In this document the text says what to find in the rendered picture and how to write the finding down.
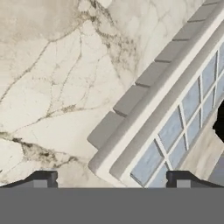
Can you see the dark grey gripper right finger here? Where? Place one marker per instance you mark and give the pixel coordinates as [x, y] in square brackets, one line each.
[180, 178]

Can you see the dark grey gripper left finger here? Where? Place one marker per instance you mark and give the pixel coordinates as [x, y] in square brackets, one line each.
[43, 178]

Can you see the white ice cube tray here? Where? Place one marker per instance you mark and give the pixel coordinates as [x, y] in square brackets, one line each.
[163, 96]

